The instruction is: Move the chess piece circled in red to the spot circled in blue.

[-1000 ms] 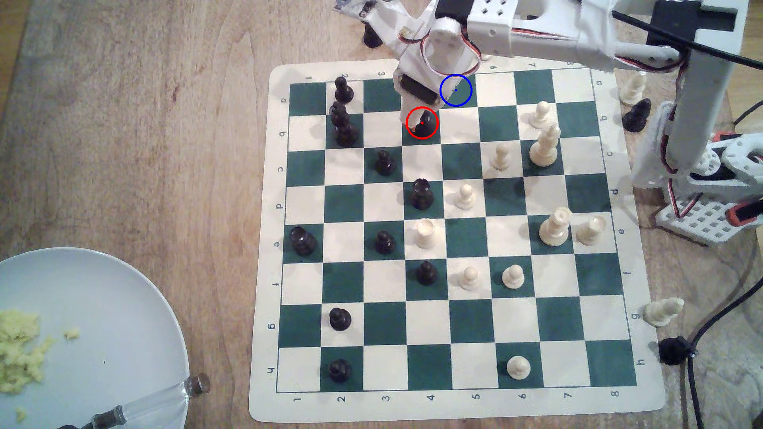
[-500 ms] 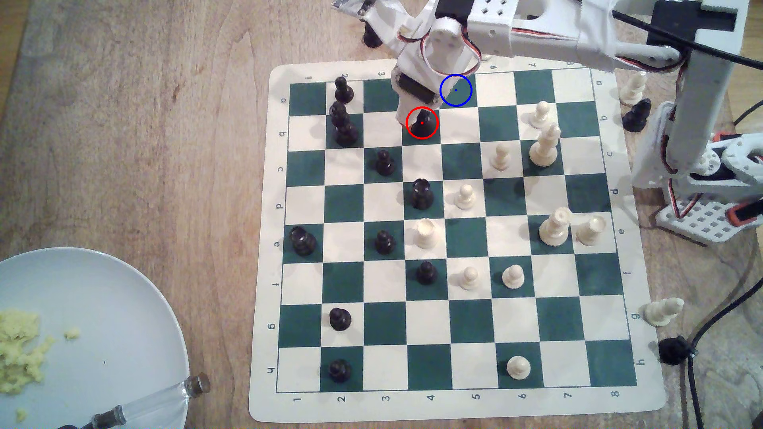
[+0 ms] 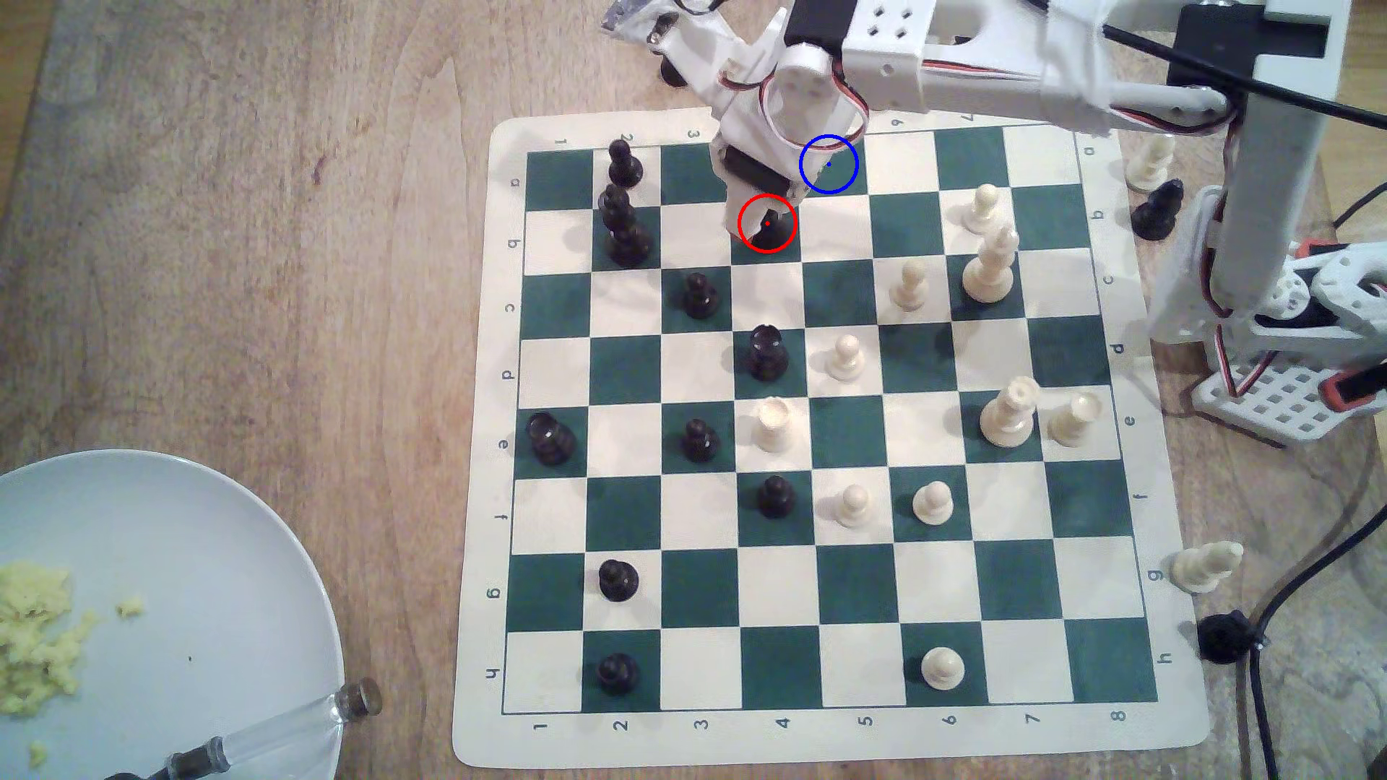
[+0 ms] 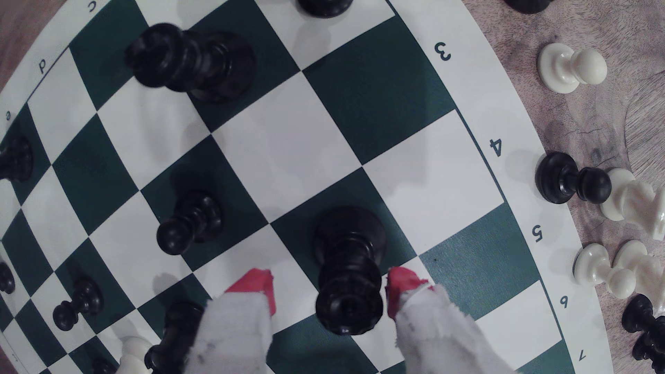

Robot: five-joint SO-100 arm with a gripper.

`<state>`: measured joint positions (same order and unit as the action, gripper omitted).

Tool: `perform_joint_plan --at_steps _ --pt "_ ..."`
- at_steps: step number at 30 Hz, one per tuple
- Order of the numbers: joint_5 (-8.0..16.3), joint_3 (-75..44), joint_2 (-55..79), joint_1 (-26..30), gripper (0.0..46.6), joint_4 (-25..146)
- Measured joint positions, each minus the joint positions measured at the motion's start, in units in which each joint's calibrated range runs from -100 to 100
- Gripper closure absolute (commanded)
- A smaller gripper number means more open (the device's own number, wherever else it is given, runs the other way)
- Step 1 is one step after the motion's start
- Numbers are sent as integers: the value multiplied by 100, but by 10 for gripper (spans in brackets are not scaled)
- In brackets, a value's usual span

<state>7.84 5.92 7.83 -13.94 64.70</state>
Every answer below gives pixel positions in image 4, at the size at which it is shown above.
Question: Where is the white-wrapped red gripper finger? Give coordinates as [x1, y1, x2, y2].
[385, 267, 520, 374]
[184, 268, 276, 374]

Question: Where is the black rook chess piece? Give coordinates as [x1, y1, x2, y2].
[314, 206, 388, 336]

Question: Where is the black pawn chess piece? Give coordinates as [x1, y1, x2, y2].
[156, 190, 224, 256]
[52, 279, 104, 332]
[534, 151, 613, 205]

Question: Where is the white pawn chess piece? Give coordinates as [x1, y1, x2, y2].
[537, 43, 608, 95]
[573, 243, 638, 300]

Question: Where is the green white chess mat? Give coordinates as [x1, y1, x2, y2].
[0, 0, 617, 374]

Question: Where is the white knight chess piece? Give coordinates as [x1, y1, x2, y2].
[600, 167, 665, 241]

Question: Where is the black queen chess piece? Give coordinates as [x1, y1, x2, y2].
[125, 23, 256, 105]

